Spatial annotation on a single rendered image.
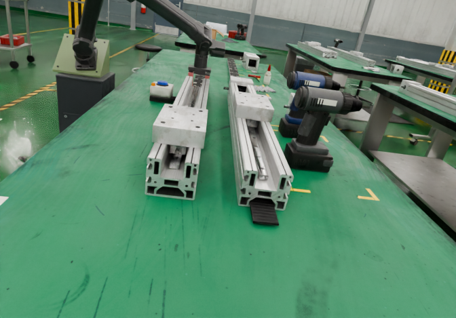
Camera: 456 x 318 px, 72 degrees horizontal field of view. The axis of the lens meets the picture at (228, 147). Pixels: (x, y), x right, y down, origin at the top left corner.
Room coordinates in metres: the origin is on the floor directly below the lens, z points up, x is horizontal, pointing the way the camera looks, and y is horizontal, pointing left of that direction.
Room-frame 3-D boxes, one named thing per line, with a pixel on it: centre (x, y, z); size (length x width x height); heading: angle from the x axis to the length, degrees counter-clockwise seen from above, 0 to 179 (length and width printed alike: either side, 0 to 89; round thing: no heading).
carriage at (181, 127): (0.68, 0.11, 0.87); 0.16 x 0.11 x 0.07; 5
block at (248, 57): (2.33, -0.05, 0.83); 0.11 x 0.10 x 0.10; 99
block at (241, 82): (1.39, 0.00, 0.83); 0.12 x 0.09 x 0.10; 95
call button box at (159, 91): (1.20, 0.29, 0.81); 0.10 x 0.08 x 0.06; 95
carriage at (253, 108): (0.95, -0.05, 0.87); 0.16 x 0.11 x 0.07; 5
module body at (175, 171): (0.93, 0.14, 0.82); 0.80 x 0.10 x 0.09; 5
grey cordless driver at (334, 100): (0.81, -0.25, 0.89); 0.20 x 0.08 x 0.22; 97
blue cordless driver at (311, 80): (1.05, -0.26, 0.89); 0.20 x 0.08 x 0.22; 97
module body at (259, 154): (0.95, -0.05, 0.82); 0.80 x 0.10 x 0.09; 5
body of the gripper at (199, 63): (1.42, 0.18, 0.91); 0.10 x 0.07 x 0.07; 96
